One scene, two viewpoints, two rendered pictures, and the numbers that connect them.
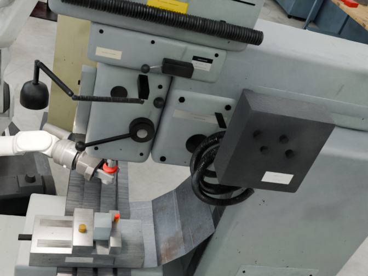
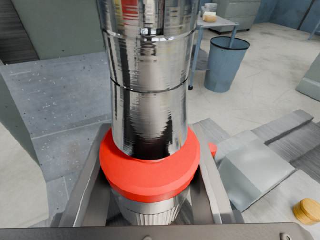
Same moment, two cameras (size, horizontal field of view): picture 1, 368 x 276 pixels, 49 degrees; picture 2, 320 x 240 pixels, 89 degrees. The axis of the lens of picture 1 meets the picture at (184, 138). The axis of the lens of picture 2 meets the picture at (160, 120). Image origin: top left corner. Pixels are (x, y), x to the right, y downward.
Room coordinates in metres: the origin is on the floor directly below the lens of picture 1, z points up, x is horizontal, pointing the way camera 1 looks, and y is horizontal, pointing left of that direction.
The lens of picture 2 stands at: (1.01, 0.25, 1.27)
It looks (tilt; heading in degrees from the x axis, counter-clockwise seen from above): 43 degrees down; 261
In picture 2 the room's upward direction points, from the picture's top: 2 degrees clockwise
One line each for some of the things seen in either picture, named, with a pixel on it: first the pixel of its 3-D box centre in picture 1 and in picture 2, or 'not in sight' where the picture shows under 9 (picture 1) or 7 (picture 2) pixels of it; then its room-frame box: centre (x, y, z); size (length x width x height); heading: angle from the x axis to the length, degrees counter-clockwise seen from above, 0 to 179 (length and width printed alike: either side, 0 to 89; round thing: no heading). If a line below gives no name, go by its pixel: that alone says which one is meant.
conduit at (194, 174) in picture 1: (221, 161); not in sight; (0.90, -0.12, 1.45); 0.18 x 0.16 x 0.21; 109
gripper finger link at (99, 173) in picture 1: (103, 176); (207, 174); (0.97, 0.20, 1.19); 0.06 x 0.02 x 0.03; 84
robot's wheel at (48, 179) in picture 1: (47, 194); not in sight; (1.45, 0.57, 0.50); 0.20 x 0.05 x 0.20; 35
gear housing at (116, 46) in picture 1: (155, 36); not in sight; (1.02, 0.16, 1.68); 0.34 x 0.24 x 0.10; 109
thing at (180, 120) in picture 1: (188, 110); not in sight; (1.07, 0.01, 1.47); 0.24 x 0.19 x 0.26; 19
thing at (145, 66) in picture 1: (166, 67); not in sight; (0.90, 0.09, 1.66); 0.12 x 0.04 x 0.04; 109
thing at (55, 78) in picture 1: (56, 80); not in sight; (0.81, 0.33, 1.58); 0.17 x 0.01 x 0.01; 55
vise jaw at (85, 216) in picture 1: (82, 230); (280, 223); (0.85, 0.21, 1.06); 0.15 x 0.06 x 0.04; 21
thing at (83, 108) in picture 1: (84, 101); not in sight; (0.97, 0.30, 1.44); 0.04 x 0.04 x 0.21; 19
